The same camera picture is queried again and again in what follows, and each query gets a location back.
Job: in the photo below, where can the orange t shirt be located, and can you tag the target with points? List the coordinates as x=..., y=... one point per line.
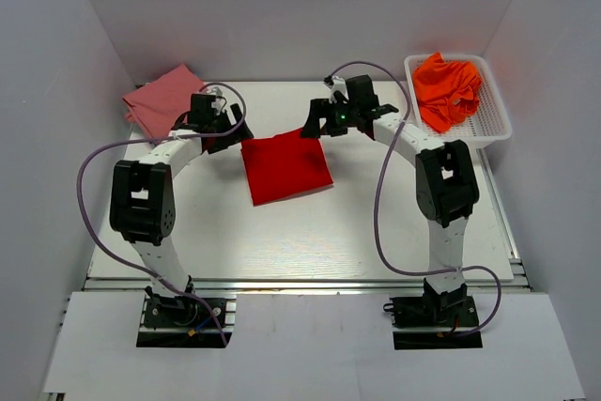
x=446, y=91

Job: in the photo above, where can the red t shirt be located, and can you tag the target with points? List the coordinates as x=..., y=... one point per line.
x=284, y=165

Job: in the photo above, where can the aluminium table rail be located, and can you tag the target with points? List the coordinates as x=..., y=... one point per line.
x=519, y=283

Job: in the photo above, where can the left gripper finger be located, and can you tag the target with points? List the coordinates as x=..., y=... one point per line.
x=217, y=144
x=240, y=130

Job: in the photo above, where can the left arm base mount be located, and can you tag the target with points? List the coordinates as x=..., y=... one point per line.
x=181, y=322

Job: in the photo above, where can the folded pink t shirt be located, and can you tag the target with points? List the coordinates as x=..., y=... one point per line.
x=155, y=107

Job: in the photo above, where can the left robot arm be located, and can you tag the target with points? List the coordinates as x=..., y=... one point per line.
x=143, y=206

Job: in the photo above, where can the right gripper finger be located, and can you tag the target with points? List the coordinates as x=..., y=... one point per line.
x=335, y=128
x=317, y=122

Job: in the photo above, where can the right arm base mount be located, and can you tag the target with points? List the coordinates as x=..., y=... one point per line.
x=415, y=327

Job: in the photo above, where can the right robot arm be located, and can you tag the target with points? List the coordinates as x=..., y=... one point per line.
x=446, y=189

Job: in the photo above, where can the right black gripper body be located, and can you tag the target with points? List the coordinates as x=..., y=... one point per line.
x=339, y=111

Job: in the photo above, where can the white plastic basket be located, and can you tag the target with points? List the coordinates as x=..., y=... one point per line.
x=489, y=124

